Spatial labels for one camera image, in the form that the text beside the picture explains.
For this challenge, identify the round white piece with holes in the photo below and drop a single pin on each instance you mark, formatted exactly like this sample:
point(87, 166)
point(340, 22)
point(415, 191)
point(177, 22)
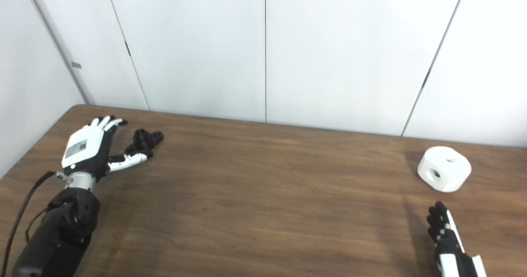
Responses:
point(451, 172)

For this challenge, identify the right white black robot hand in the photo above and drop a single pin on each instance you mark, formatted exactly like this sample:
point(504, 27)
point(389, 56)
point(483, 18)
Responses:
point(448, 248)

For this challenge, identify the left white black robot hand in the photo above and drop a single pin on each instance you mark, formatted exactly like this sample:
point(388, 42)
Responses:
point(84, 147)

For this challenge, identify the black flanged holder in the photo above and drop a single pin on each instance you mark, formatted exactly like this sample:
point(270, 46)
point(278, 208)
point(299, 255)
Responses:
point(143, 141)

